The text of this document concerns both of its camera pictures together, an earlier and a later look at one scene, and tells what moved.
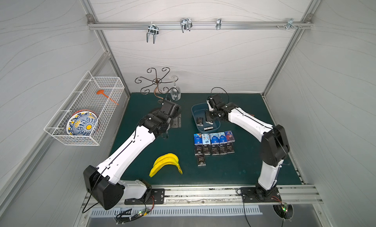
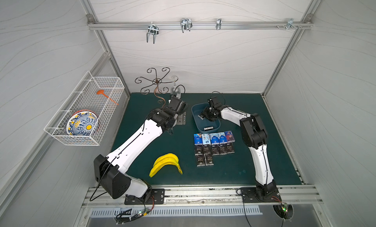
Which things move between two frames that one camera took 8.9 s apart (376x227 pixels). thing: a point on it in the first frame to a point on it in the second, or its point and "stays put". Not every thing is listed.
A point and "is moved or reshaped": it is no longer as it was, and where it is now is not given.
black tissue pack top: x=230 y=147 stays put
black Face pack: x=207 y=118 is moved or reshaped
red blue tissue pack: x=229 y=136 stays put
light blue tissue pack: x=214 y=138 stays put
